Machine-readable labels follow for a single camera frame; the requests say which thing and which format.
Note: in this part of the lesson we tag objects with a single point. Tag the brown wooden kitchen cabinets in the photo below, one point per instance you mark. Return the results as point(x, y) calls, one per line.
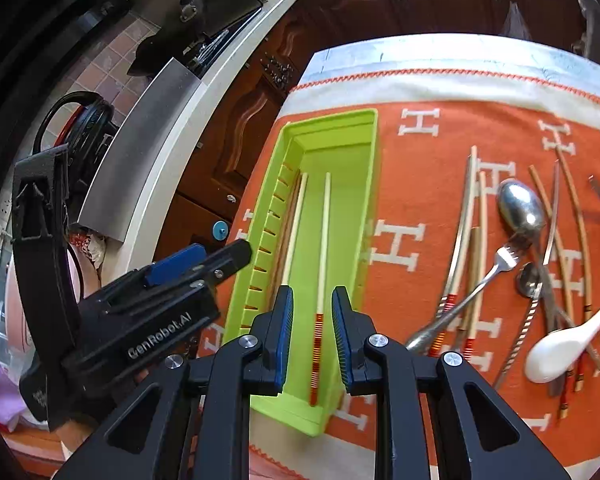
point(240, 135)

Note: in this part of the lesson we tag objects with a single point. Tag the purple cloth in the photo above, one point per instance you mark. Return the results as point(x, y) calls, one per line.
point(0, 385)

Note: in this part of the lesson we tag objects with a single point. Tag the brown wooden chopstick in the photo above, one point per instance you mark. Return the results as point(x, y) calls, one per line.
point(472, 260)
point(575, 200)
point(289, 220)
point(535, 177)

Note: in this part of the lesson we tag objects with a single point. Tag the white ceramic spoon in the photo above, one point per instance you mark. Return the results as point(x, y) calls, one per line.
point(555, 355)

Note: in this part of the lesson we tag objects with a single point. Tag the orange printed blanket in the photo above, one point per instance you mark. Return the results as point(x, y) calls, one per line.
point(420, 185)

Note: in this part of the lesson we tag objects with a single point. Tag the large metal spoon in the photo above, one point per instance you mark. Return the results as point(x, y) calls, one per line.
point(522, 207)

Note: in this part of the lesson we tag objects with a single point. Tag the ivory chopstick red striped end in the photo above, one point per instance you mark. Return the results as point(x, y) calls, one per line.
point(466, 210)
point(481, 220)
point(325, 240)
point(296, 230)

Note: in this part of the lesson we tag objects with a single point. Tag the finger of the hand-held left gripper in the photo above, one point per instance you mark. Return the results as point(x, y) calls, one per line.
point(175, 262)
point(230, 255)

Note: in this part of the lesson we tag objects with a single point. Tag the pale blue table cover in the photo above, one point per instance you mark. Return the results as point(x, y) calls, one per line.
point(430, 52)

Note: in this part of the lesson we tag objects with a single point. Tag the metal fork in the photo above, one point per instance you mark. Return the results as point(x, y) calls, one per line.
point(480, 282)

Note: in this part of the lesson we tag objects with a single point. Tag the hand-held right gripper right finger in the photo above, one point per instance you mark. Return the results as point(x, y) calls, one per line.
point(341, 340)

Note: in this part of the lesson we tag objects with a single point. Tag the cream kitchen countertop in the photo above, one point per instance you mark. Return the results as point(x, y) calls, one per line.
point(177, 160)

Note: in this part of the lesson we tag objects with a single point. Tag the blue round cabinet knob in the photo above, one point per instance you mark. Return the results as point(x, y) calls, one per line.
point(221, 230)

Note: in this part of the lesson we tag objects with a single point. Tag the black round kitchen appliance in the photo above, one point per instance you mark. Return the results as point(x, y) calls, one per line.
point(85, 120)

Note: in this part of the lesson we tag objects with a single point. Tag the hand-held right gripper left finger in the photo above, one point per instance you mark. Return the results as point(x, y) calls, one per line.
point(285, 330)

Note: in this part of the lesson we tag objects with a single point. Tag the person's left hand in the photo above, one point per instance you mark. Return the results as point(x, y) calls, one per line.
point(75, 440)

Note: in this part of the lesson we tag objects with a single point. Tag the green plastic utensil tray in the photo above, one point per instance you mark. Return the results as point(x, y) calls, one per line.
point(352, 185)

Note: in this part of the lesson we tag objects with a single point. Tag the black glass gas stove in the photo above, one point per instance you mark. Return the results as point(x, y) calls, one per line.
point(220, 5)

